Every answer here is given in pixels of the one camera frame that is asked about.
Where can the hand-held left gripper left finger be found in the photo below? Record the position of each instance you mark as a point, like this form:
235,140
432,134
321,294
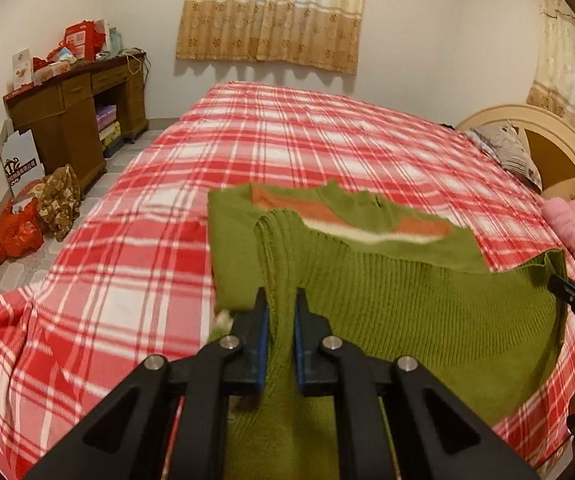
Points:
262,345

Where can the yellow flat box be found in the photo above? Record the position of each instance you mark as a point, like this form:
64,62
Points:
111,137

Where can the green orange striped knit sweater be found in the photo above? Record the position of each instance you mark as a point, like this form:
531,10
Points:
417,310

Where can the cream arched bed headboard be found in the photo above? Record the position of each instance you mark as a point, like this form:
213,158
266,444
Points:
557,135

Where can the white upright card box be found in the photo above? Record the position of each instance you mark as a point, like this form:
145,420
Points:
21,70

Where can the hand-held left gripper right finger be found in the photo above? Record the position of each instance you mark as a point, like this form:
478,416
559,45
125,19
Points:
301,355

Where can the red plastic bag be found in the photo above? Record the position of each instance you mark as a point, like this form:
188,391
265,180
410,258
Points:
17,232

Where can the bed with red plaid sheet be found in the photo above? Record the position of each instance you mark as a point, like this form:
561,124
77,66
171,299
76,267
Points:
292,140

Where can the light blue paper bag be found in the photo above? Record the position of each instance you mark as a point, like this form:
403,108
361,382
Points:
116,40

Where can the purple flat box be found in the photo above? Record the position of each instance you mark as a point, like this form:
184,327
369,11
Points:
106,117

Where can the red boxes clutter on desk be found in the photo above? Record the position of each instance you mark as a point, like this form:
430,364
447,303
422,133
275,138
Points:
55,67

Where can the brown wooden desk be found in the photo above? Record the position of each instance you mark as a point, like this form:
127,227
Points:
52,125

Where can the brown floral cloth bag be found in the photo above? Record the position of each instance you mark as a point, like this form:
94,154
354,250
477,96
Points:
60,200

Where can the red gift bag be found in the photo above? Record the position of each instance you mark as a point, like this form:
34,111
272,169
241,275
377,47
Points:
82,40

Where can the beige floral window curtain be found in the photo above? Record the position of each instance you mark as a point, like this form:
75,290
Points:
567,60
272,10

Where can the grey patterned pillow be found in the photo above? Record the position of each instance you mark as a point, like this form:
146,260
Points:
507,152

